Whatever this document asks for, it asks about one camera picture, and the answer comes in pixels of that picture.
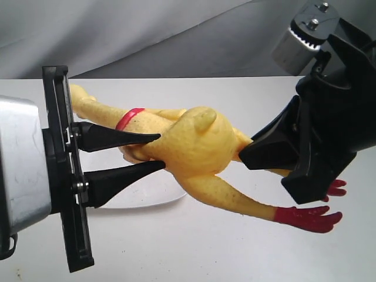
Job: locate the white square plate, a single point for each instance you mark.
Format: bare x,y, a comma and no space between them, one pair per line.
153,190

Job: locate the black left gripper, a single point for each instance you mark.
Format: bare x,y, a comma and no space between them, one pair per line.
67,186

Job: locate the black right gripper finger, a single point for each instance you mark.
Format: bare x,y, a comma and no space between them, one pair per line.
315,172

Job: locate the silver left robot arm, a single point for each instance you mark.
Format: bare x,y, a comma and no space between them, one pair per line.
41,173

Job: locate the yellow rubber chicken toy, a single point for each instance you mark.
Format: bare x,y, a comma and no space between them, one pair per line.
196,144

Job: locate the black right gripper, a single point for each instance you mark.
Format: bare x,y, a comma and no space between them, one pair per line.
334,104

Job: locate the grey backdrop cloth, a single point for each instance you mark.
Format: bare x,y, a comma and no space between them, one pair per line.
143,39

